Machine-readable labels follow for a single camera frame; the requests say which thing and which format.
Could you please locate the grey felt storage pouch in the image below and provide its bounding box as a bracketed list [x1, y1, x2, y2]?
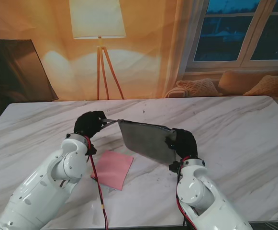
[102, 118, 178, 165]

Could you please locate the cream curtain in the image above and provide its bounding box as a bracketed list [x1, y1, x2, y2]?
[162, 0, 210, 98]

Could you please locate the red black arm cable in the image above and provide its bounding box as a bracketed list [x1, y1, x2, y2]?
[176, 158, 195, 230]
[86, 136, 110, 230]

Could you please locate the tan sofa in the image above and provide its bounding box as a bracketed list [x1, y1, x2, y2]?
[218, 68, 278, 97]

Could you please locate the beige cushioned armrest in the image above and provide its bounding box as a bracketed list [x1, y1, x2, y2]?
[164, 85, 185, 99]

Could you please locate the red black right arm cable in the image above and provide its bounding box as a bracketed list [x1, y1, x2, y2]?
[176, 158, 195, 230]

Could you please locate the pink paper document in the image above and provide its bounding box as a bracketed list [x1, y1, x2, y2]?
[90, 150, 134, 191]

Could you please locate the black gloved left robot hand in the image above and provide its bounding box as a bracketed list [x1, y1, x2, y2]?
[73, 111, 107, 139]

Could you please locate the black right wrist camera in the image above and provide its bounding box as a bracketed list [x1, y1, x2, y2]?
[168, 161, 181, 173]

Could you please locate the floor lamp with wooden tripod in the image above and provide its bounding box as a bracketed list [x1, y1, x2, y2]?
[68, 0, 126, 100]

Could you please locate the red black left arm cable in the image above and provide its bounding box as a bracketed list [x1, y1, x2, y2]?
[86, 136, 110, 230]

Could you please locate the dark flat screen television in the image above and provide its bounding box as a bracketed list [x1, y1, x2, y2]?
[0, 38, 59, 104]

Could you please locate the knitted cushion beside armrest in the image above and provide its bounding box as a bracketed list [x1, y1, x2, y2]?
[176, 78, 223, 97]

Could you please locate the white framed window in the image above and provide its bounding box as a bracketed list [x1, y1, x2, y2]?
[193, 0, 278, 69]

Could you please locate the knitted cushion on sofa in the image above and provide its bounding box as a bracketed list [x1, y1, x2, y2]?
[243, 73, 278, 97]

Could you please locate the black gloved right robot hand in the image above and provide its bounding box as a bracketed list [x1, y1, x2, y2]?
[164, 128, 199, 161]

